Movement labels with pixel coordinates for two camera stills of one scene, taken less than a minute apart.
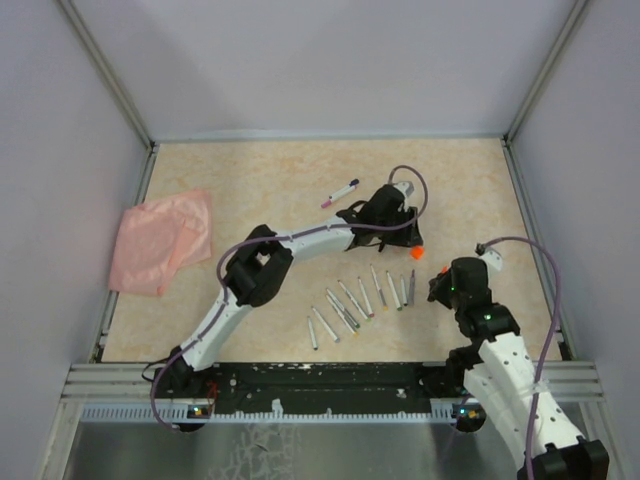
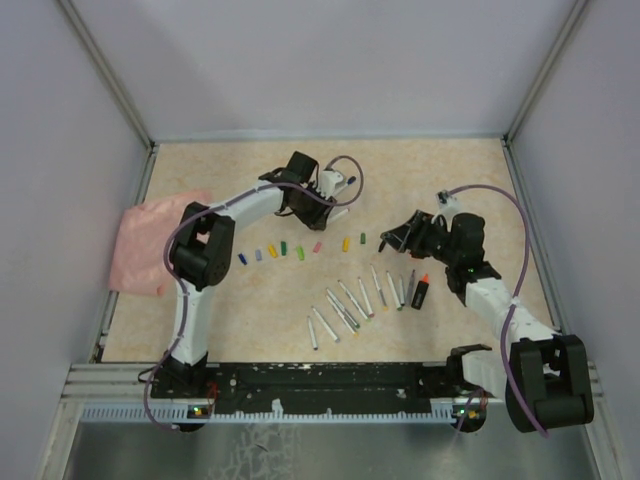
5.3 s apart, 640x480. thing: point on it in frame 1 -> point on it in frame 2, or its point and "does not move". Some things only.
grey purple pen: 412,287 does not move
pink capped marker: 370,313 does not move
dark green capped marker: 398,304 does not move
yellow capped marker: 385,306 does not move
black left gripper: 408,235 -> 318,217
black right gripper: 438,288 -> 411,235
